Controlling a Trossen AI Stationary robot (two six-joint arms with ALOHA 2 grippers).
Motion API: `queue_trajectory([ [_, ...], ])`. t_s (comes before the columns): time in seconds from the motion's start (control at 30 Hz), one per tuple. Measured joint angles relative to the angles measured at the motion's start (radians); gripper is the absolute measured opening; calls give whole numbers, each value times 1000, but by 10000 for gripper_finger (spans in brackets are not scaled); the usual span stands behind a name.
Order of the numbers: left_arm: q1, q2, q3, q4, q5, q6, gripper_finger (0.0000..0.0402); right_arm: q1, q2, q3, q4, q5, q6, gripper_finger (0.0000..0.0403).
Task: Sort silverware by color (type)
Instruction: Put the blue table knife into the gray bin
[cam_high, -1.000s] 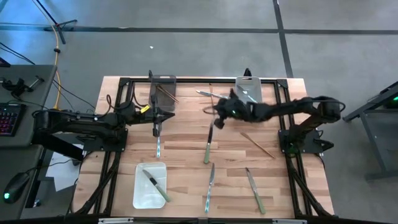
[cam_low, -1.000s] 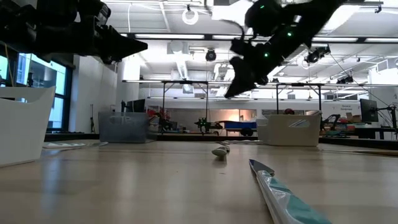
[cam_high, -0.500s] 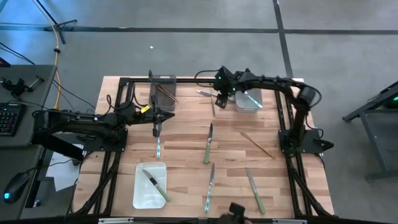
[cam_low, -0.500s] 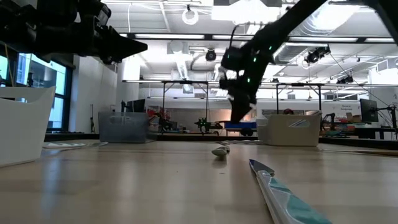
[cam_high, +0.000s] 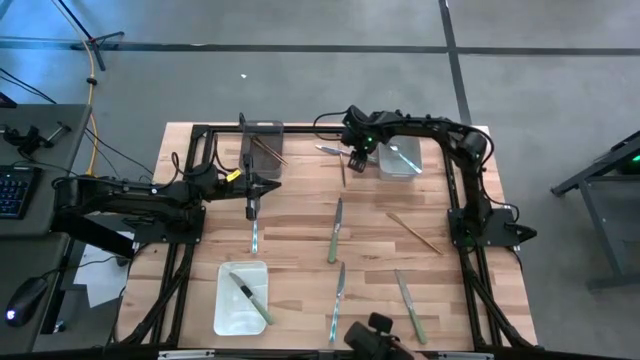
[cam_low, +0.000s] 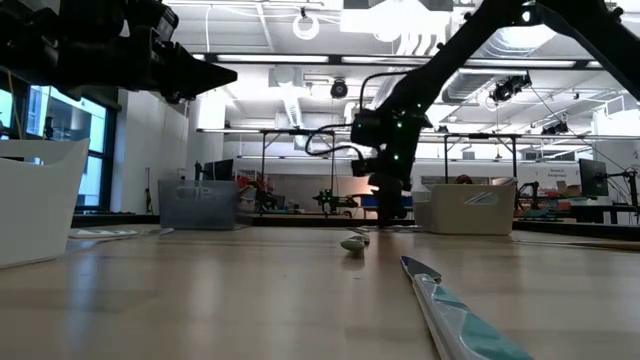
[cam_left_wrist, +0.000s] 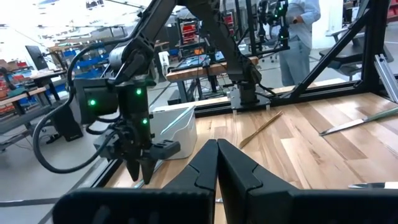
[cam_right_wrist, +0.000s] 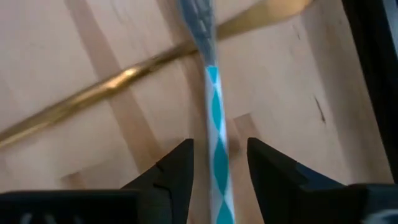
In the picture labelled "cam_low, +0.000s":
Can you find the blue cart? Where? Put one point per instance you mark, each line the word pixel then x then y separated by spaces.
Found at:
pixel 369 201

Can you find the black ceiling camera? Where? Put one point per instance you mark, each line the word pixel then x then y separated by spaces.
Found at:
pixel 339 90
pixel 505 91

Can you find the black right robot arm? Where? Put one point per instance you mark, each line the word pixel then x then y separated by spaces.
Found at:
pixel 450 55

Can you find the small black green-lit robot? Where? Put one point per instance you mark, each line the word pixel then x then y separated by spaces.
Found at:
pixel 327 200

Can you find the long ceiling light strip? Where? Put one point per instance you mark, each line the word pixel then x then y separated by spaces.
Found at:
pixel 275 58

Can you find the black metal rig frame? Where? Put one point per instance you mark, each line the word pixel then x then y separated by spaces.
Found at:
pixel 514 160
pixel 263 165

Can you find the grey translucent plastic bin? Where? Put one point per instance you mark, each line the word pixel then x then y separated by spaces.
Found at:
pixel 200 205

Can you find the black aluminium table frame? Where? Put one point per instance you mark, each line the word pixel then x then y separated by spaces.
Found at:
pixel 300 220

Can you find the black computer monitor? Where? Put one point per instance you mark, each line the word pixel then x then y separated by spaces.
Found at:
pixel 592 177
pixel 220 170

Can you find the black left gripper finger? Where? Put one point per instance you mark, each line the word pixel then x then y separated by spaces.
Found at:
pixel 190 65
pixel 185 87

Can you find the white plastic bin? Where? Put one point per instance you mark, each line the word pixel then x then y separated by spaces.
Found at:
pixel 470 220
pixel 35 210

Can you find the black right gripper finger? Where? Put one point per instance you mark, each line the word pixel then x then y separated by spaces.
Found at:
pixel 390 207

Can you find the black framed window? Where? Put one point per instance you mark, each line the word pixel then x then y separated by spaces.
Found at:
pixel 95 150

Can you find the gold knife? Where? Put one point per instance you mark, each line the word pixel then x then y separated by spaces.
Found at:
pixel 600 245

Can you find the silver round ceiling duct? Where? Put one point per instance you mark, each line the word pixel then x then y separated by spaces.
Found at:
pixel 470 85

